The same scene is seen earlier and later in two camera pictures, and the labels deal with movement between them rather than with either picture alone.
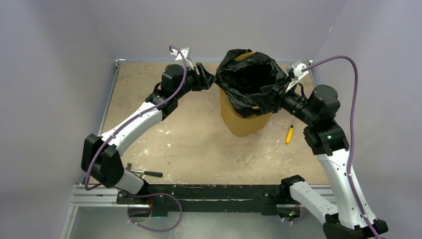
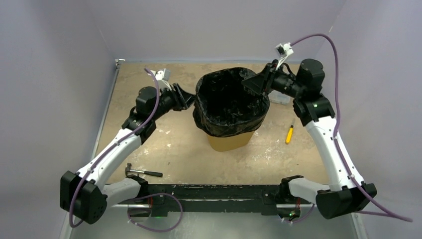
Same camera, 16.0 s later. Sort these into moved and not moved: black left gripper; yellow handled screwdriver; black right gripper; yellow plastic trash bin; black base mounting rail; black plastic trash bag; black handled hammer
Moved: yellow plastic trash bin; black plastic trash bag; black right gripper; black left gripper
Not moved: yellow handled screwdriver; black base mounting rail; black handled hammer
